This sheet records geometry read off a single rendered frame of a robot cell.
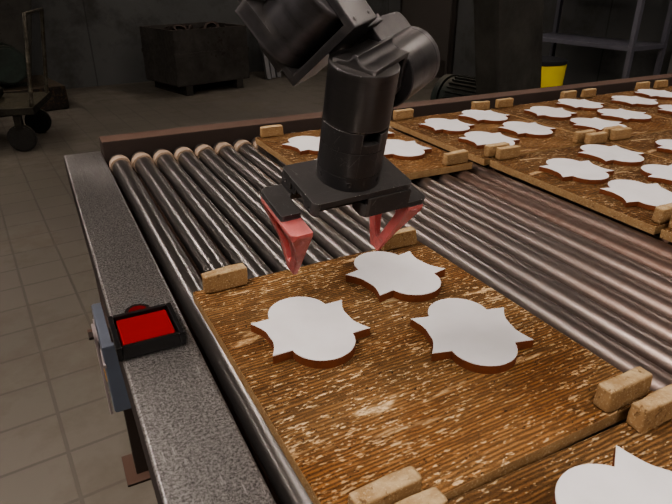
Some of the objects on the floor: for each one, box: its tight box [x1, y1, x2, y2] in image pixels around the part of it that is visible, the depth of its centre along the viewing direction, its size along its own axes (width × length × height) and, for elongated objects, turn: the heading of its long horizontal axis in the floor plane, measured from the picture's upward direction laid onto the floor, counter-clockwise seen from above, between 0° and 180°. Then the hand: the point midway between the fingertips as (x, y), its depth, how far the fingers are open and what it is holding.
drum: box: [541, 56, 568, 88], centre depth 483 cm, size 42×42×66 cm
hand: (336, 251), depth 58 cm, fingers open, 9 cm apart
